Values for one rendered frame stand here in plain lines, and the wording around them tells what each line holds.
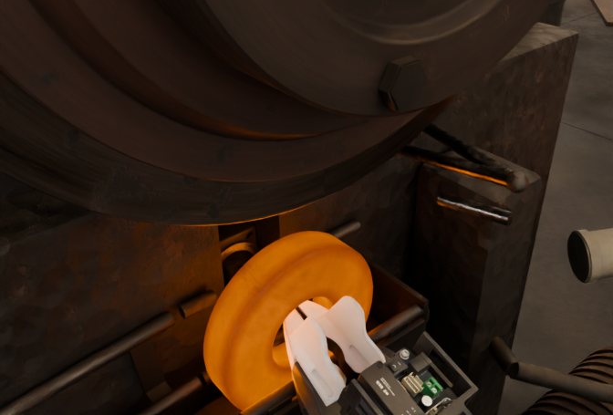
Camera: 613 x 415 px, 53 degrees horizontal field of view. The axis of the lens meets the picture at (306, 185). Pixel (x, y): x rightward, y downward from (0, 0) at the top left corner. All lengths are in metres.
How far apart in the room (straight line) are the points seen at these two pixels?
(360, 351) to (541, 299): 1.28
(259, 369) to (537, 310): 1.28
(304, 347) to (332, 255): 0.07
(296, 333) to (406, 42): 0.27
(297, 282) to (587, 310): 1.34
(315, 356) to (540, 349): 1.18
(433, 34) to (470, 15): 0.03
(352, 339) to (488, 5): 0.28
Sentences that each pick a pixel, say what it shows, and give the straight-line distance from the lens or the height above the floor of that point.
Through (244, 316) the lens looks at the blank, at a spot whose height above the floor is 0.79.
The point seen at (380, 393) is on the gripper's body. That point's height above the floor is 0.78.
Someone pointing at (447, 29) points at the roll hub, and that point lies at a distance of 0.31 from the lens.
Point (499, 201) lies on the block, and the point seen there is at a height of 0.80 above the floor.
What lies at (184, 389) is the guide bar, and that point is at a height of 0.70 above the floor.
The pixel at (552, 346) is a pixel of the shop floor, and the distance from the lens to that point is 1.63.
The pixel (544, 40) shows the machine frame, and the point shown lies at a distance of 0.78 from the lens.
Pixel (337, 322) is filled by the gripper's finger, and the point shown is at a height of 0.76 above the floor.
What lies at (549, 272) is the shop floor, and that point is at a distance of 1.85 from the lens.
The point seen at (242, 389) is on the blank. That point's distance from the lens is 0.51.
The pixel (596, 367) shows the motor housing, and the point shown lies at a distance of 0.85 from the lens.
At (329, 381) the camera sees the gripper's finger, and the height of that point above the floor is 0.75.
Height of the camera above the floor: 1.10
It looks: 31 degrees down
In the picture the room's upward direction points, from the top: 1 degrees counter-clockwise
